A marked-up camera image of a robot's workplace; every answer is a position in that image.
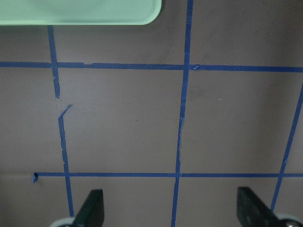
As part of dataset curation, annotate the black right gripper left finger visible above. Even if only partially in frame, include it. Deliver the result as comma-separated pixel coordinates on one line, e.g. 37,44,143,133
72,189,104,227

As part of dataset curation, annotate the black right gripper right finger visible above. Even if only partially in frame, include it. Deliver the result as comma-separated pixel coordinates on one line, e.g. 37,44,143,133
237,187,279,227

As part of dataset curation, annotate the mint green tray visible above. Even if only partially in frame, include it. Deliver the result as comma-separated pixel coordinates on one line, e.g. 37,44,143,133
0,0,163,26

